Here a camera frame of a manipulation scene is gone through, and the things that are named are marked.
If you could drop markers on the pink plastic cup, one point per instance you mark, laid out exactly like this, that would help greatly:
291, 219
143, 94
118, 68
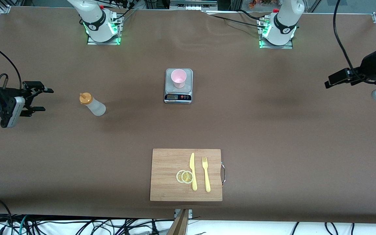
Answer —
178, 78

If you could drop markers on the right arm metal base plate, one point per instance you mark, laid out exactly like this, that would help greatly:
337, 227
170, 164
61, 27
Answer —
103, 43

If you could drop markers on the silver kitchen scale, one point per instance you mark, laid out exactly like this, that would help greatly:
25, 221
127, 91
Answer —
189, 86

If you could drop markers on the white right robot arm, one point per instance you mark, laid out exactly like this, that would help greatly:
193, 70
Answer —
93, 19

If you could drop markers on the yellow plastic fork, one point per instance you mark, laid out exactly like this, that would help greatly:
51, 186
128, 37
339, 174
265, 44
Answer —
207, 179

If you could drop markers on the clear sauce bottle orange cap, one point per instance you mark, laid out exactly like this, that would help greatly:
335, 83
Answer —
96, 108

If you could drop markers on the aluminium profile post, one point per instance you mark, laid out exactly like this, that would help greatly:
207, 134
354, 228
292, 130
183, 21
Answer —
235, 4

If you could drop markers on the yellow plastic knife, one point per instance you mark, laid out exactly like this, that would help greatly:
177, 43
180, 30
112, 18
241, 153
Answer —
192, 166

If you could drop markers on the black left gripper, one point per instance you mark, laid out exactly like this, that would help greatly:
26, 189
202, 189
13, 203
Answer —
368, 67

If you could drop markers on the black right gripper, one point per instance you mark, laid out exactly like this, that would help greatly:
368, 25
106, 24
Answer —
25, 96

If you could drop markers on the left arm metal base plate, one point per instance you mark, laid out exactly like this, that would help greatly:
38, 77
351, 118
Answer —
276, 47

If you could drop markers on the lemon slice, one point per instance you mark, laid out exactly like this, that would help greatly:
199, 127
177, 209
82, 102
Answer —
178, 177
187, 177

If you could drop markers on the small metal bracket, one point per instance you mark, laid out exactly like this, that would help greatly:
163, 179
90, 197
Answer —
190, 213

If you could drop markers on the grey box white connectors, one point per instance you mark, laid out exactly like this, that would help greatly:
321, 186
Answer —
193, 7

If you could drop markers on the wooden cutting board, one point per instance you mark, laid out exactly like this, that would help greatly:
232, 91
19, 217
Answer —
165, 169

